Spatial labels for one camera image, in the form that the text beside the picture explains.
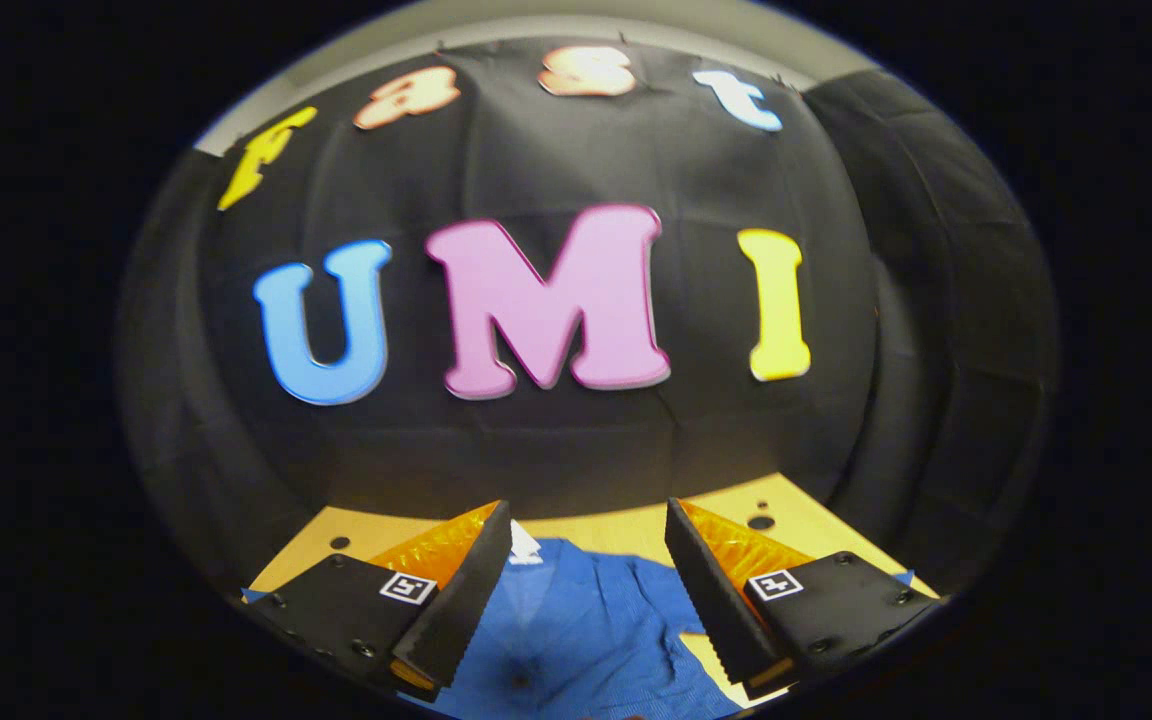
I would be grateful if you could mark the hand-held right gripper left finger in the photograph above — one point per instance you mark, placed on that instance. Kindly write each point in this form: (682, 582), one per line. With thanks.
(461, 600)

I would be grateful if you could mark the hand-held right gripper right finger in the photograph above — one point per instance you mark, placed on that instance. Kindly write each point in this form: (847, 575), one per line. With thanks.
(711, 600)

